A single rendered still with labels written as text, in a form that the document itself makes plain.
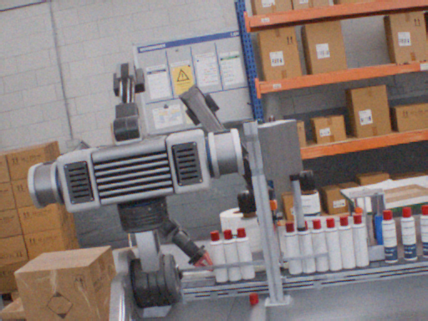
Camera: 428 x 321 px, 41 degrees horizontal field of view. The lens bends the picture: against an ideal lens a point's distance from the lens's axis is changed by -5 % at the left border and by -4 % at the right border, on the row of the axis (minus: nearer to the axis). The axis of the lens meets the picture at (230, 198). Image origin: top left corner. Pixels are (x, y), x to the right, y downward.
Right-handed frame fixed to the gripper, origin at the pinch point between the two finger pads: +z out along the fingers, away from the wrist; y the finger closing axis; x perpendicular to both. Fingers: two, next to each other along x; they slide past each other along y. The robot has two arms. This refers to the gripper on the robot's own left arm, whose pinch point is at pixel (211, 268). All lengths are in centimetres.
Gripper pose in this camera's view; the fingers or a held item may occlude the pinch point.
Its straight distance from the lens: 237.0
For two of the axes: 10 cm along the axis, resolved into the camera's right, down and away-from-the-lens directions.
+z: 7.3, 6.8, 0.6
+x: -6.7, 6.9, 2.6
